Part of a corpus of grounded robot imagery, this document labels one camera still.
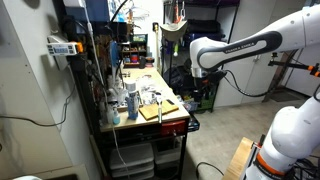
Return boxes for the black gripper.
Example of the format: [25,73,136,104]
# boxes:
[202,69,228,89]

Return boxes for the wooden cutting board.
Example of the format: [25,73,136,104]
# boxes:
[138,100,180,122]

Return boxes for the green plastic crate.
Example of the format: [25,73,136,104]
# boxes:
[194,87,217,113]

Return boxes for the blue case on shelf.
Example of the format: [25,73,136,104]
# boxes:
[183,31,225,43]

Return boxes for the black tool tray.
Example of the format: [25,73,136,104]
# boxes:
[186,113,201,134]

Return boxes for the black case on shelf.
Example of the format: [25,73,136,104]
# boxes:
[185,18,222,34]

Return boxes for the black metal shelf rack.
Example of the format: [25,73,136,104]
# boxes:
[161,0,241,113]

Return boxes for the beige hanging hat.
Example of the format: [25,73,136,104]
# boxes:
[159,20,189,43]

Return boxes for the small dark parts organizer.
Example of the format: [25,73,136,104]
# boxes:
[119,32,149,69]

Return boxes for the blue spray bottle white cap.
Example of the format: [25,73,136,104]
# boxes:
[124,81,141,121]

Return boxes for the light wooden robot table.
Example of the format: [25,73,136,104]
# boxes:
[221,136,256,180]

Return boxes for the small clear plastic storage bin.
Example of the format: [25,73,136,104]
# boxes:
[153,145,183,166]

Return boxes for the small clear soap bottle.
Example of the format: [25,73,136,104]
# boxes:
[112,105,122,126]

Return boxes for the flat clear plastic storage bin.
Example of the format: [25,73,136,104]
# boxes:
[110,162,156,180]

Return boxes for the white label maker device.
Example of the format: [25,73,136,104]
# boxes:
[46,35,84,57]

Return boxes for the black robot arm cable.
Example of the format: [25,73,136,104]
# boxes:
[221,68,272,99]

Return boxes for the black orange camera tripod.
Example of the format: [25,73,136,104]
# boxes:
[267,50,320,80]

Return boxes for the black floor cable loop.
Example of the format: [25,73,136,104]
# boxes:
[194,161,225,180]

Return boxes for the black frame wooden workbench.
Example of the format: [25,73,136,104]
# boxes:
[95,65,192,180]

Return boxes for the white hanging cable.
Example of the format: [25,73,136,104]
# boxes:
[80,0,132,180]

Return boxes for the thin black wall cable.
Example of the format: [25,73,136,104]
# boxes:
[0,82,78,128]

